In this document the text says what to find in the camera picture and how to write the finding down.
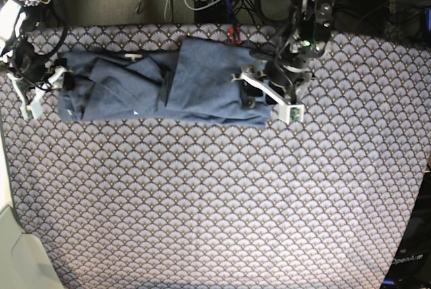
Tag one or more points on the black box with cables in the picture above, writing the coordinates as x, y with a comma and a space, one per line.
216, 14

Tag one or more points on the blue clamp right edge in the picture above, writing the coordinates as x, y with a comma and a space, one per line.
426, 26

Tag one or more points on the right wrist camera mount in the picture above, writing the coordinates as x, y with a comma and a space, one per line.
31, 97

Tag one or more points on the red and black clamp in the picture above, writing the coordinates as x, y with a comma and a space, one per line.
234, 34

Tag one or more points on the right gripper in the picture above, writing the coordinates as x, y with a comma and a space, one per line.
30, 70

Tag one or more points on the fan-patterned tablecloth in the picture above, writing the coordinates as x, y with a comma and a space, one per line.
155, 203

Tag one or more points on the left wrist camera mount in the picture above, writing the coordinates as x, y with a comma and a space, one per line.
289, 111

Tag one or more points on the blue T-shirt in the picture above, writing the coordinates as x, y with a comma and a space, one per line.
192, 84

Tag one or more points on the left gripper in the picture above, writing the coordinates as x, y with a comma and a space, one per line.
290, 85

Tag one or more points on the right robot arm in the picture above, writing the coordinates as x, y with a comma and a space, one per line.
18, 19

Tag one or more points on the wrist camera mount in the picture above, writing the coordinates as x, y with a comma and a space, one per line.
31, 97
289, 111

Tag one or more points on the black OpenArm base panel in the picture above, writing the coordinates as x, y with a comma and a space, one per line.
410, 267

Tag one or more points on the beige furniture corner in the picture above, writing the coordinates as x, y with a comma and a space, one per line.
24, 262

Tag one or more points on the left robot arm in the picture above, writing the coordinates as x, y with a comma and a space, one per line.
298, 39

